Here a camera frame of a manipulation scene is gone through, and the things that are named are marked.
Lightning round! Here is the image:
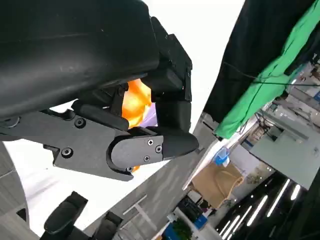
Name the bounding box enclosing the lilac plate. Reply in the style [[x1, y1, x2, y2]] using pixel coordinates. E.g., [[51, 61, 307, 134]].
[[138, 102, 158, 129]]

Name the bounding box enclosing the orange and white bread roll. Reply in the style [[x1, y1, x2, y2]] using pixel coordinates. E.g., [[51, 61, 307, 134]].
[[121, 79, 153, 174]]

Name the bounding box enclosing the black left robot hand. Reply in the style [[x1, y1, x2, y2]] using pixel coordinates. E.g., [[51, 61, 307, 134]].
[[0, 0, 200, 182]]

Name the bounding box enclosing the black hanging cloth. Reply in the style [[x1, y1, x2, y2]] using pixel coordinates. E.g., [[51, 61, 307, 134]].
[[202, 0, 320, 124]]

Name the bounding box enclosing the green potted plant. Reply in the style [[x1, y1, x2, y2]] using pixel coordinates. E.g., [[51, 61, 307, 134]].
[[171, 219, 194, 240]]

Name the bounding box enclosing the blue plastic container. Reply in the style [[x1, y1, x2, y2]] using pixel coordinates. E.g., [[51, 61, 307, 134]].
[[214, 146, 231, 166]]

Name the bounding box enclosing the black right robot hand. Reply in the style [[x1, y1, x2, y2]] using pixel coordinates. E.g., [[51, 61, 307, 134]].
[[39, 191, 125, 240]]

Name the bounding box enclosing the green hanging cloth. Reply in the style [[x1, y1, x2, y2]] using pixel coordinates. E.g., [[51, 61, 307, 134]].
[[214, 2, 320, 140]]

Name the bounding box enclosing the grey partition panel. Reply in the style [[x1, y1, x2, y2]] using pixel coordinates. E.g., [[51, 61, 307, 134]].
[[249, 124, 320, 190]]

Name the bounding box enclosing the brown cardboard box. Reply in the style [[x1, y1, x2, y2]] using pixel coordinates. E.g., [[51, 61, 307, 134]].
[[191, 163, 245, 210]]

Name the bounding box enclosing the thin black background cable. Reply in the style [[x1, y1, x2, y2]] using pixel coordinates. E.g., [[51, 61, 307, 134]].
[[221, 61, 320, 88]]

